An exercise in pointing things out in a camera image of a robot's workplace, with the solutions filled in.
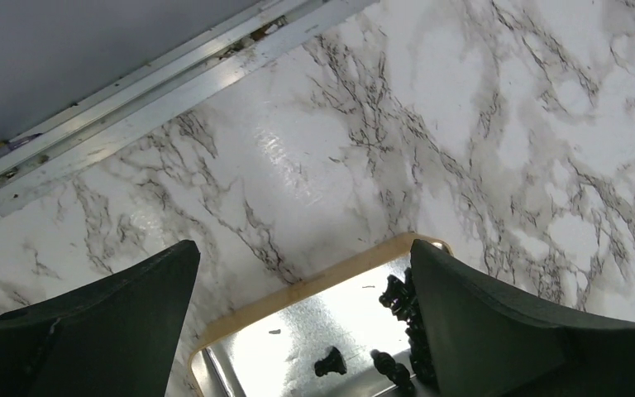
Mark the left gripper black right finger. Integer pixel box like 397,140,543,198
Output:
410,240,635,396

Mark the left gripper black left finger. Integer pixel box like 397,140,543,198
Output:
0,240,200,396

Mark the black chess pieces pile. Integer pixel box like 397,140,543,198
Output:
314,267,436,396

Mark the gold tin box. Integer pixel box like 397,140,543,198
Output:
188,232,418,396

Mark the aluminium side rail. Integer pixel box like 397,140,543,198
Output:
0,1,365,219

